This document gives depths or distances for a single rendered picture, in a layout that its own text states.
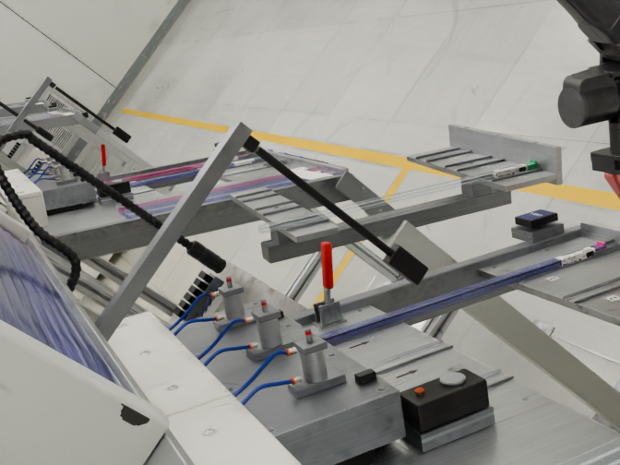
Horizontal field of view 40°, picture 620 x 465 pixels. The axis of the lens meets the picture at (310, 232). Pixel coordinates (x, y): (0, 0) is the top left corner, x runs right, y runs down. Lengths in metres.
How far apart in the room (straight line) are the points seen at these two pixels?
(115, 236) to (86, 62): 6.75
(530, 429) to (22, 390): 0.51
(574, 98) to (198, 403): 0.68
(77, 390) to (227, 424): 0.30
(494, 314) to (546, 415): 0.83
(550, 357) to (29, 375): 1.43
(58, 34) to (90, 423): 8.09
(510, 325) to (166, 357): 0.93
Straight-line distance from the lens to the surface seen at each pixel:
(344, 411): 0.75
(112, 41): 8.57
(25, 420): 0.44
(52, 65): 8.47
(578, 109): 1.20
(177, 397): 0.79
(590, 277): 1.17
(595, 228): 1.32
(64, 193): 2.11
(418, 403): 0.77
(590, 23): 1.19
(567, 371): 1.81
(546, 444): 0.79
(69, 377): 0.43
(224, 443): 0.69
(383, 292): 1.16
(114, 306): 0.76
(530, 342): 1.73
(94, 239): 1.81
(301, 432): 0.74
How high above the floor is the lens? 1.58
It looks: 26 degrees down
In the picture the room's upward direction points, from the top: 53 degrees counter-clockwise
